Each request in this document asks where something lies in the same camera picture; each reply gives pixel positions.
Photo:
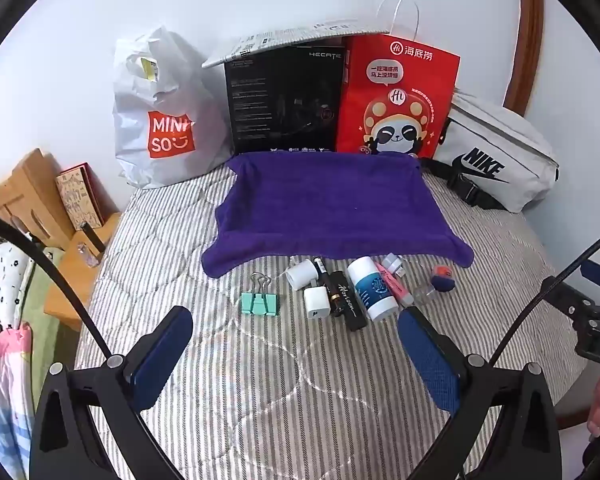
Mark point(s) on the white cylindrical adapter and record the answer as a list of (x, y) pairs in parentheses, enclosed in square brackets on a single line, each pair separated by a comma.
[(300, 275)]

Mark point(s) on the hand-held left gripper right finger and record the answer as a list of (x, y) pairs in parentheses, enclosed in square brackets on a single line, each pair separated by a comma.
[(430, 360)]

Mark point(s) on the red book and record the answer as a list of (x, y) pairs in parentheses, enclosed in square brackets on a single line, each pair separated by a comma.
[(105, 195)]

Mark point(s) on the black product box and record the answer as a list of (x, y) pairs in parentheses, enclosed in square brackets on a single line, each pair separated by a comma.
[(280, 100)]

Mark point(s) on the small clear bottle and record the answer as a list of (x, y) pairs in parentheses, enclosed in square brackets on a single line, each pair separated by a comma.
[(89, 255)]

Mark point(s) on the pink and blue eraser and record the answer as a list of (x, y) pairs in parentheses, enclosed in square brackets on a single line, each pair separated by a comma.
[(442, 280)]

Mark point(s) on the patterned book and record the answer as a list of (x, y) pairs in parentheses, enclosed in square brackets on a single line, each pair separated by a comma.
[(77, 195)]

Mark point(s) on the white floral cloth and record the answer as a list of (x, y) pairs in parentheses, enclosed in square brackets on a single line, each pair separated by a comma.
[(2, 275)]

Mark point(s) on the white charger cube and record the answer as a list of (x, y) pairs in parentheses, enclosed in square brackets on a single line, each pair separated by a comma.
[(316, 302)]

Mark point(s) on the red paper bag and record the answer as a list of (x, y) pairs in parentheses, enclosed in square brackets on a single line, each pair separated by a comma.
[(405, 85)]

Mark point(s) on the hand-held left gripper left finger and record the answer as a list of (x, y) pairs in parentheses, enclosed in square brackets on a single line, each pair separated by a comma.
[(162, 355)]

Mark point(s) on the pink cartoon cloth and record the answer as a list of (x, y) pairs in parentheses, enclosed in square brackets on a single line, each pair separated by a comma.
[(2, 385)]

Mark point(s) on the white plastic shopping bag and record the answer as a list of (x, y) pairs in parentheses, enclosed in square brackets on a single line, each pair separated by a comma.
[(170, 95)]

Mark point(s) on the black and gold tube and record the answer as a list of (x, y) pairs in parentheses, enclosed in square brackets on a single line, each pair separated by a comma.
[(321, 270)]

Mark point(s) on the wooden nightstand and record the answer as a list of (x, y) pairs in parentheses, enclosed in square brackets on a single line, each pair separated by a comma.
[(75, 290)]

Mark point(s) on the white waist bag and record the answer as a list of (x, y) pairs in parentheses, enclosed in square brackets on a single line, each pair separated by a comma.
[(505, 140)]

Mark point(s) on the green cloth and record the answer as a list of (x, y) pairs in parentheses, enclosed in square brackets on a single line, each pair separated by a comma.
[(42, 320)]

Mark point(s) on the pink tube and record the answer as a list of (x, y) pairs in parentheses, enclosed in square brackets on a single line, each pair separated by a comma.
[(397, 287)]

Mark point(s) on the striped bed quilt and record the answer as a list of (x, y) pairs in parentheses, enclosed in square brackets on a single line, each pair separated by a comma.
[(280, 385)]

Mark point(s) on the brown wooden headboard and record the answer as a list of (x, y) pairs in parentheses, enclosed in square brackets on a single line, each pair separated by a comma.
[(527, 50)]

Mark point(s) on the black rectangular case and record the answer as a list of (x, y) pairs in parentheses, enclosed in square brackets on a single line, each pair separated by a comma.
[(350, 305)]

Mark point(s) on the green binder clip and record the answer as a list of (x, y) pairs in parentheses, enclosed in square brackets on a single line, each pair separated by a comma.
[(260, 304)]

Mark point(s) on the purple towel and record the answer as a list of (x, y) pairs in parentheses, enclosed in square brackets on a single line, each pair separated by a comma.
[(330, 205)]

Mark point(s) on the black stick on nightstand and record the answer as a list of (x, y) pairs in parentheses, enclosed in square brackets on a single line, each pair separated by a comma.
[(92, 237)]

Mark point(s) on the clear plastic cap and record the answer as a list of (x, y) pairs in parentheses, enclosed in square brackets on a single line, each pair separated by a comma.
[(425, 294)]

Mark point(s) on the white and blue bottle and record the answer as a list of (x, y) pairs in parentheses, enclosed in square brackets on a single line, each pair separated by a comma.
[(372, 290)]

